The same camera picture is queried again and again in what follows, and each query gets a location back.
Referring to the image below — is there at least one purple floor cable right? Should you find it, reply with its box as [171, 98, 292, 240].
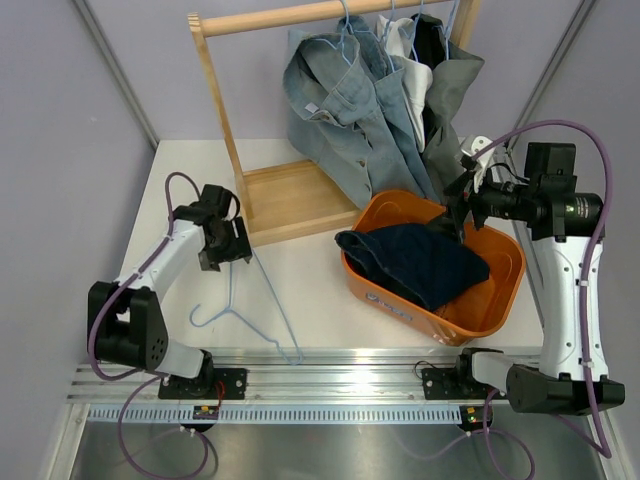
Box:
[394, 389, 535, 480]

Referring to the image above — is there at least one black hanging garment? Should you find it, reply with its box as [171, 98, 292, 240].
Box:
[412, 14, 448, 69]

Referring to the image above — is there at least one orange plastic basket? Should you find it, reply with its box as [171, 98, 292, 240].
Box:
[341, 190, 526, 346]

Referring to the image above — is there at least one aluminium mounting rail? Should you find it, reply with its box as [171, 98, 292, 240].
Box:
[66, 348, 485, 428]

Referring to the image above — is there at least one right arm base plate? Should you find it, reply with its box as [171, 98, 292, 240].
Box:
[420, 367, 492, 400]

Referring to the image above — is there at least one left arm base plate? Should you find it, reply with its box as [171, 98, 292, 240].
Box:
[158, 367, 248, 401]

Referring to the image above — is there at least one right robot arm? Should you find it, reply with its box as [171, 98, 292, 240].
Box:
[430, 136, 626, 416]

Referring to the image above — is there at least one aluminium frame post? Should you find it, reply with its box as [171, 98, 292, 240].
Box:
[70, 0, 160, 151]
[514, 0, 599, 129]

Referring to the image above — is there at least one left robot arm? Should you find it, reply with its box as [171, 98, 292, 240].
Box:
[87, 184, 252, 398]

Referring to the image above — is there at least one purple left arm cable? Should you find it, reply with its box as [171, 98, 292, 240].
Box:
[87, 172, 204, 381]

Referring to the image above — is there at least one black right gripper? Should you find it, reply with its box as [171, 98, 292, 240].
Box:
[425, 163, 538, 245]

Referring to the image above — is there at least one aluminium frame post right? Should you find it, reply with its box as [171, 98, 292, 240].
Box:
[514, 0, 599, 129]

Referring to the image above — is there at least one purple floor cable left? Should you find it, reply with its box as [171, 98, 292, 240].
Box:
[118, 377, 210, 475]

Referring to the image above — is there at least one aluminium frame post left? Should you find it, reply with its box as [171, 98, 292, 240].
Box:
[70, 0, 160, 151]

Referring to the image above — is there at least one wooden clothes rack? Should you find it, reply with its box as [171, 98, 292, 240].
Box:
[188, 1, 477, 246]

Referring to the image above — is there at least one light blue denim garment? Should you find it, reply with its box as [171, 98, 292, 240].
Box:
[360, 17, 438, 201]

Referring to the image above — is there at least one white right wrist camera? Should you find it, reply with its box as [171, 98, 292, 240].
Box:
[460, 136, 495, 193]

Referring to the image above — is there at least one white hanging garment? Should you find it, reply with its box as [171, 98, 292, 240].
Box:
[376, 15, 433, 153]

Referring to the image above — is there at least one purple floor cable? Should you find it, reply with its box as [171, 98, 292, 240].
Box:
[394, 389, 535, 480]
[118, 377, 210, 475]

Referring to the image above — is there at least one light blue wire hanger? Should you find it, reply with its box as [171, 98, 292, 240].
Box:
[188, 250, 305, 366]

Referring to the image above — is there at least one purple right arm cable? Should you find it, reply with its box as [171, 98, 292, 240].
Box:
[469, 119, 614, 459]

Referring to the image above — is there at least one light denim jacket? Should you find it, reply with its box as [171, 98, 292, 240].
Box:
[282, 30, 424, 208]

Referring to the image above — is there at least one grey hanging garment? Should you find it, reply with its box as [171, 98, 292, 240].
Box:
[422, 45, 485, 201]

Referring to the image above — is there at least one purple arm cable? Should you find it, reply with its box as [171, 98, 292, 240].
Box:
[87, 172, 204, 381]
[469, 119, 614, 459]

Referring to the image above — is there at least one dark blue denim skirt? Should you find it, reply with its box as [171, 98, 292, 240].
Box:
[335, 223, 490, 312]

